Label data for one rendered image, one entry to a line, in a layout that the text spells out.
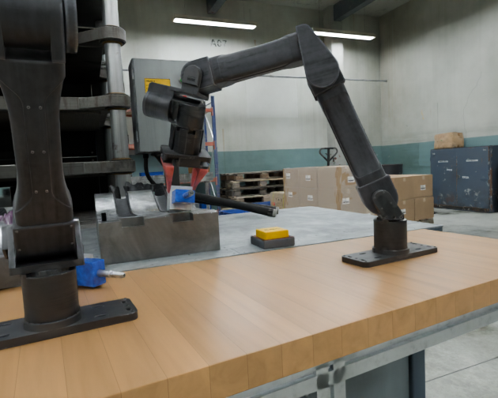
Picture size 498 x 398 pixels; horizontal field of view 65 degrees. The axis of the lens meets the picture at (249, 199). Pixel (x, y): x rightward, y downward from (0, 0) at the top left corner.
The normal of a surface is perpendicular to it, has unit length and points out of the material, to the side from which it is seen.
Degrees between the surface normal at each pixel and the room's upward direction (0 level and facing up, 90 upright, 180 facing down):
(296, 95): 90
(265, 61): 93
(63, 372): 0
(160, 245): 90
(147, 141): 90
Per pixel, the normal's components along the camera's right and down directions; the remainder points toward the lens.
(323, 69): -0.18, 0.09
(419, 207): 0.50, 0.04
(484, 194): -0.91, 0.09
